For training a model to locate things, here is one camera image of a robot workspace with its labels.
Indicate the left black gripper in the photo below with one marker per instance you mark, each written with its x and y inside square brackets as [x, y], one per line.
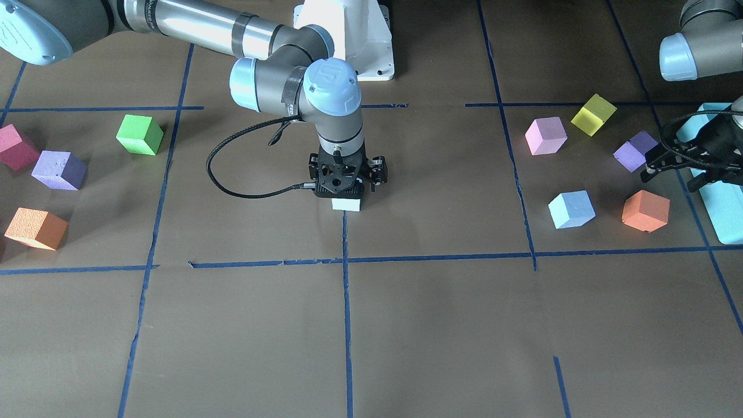
[709, 139]

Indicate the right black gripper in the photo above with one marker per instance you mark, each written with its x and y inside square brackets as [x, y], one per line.
[378, 169]

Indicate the light blue block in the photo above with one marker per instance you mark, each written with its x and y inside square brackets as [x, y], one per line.
[353, 205]
[571, 209]

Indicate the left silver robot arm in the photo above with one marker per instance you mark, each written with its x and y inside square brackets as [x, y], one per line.
[708, 44]

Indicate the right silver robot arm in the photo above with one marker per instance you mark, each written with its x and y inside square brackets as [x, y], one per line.
[309, 71]

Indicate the purple foam block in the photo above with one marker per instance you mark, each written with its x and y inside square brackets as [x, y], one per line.
[59, 170]
[631, 154]

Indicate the orange foam block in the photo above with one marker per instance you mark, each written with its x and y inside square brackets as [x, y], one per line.
[37, 229]
[646, 211]

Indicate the yellow foam block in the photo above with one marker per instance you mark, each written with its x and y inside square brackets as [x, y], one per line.
[593, 115]

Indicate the pink foam block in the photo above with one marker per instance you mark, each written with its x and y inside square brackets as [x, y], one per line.
[546, 135]

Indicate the green foam block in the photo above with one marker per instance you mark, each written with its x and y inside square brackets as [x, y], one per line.
[140, 134]

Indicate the near pink-red foam block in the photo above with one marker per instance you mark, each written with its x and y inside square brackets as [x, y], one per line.
[17, 150]

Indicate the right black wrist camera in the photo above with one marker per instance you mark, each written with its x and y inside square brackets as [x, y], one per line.
[339, 177]

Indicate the white camera pole with base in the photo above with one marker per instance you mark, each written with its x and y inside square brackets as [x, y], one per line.
[361, 33]

